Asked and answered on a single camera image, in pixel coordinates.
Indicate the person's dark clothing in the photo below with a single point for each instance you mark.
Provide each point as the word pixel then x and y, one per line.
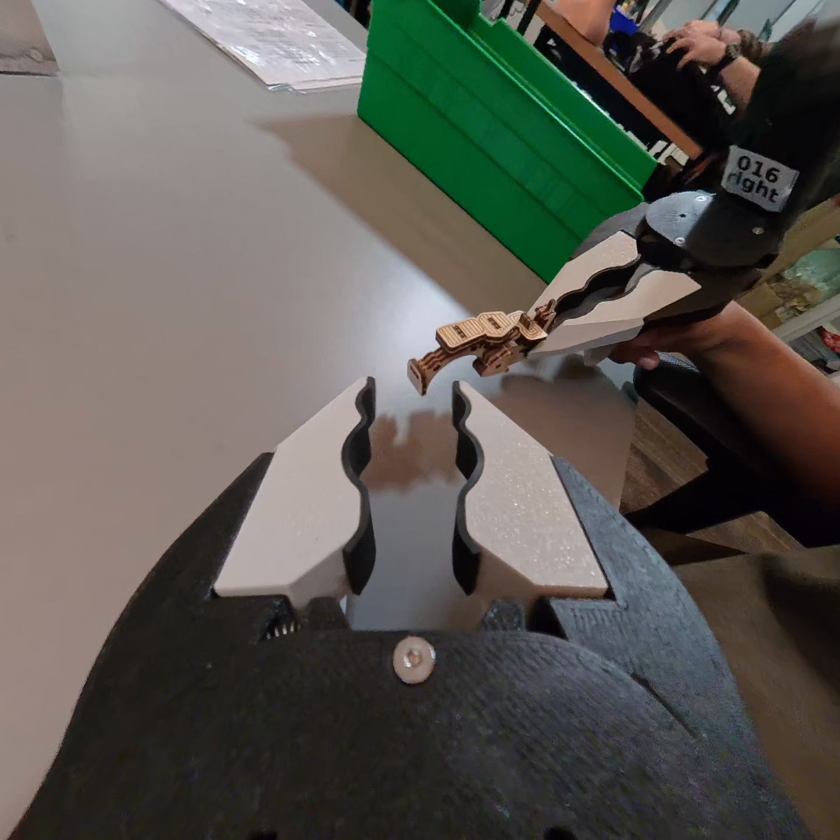
pixel 774 689

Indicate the another person's forearm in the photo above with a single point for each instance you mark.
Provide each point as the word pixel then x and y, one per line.
pixel 584 16

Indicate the green plastic crate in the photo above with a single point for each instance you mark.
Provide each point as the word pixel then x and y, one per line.
pixel 499 144

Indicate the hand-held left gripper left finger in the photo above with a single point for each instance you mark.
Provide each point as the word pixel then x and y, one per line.
pixel 295 512

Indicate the person's right forearm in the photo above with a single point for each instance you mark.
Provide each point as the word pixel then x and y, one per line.
pixel 774 394

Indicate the printed paper sheet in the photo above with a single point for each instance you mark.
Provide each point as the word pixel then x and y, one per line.
pixel 275 36

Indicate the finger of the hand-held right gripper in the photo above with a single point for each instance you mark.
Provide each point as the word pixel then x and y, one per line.
pixel 594 262
pixel 630 308

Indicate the wooden table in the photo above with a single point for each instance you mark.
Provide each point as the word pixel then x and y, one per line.
pixel 623 72

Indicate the person's right hand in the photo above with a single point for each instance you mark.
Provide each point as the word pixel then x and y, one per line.
pixel 646 344

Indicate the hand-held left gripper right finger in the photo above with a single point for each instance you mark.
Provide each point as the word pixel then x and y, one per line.
pixel 525 518

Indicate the wooden puzzle model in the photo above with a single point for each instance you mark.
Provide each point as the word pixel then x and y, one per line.
pixel 479 334

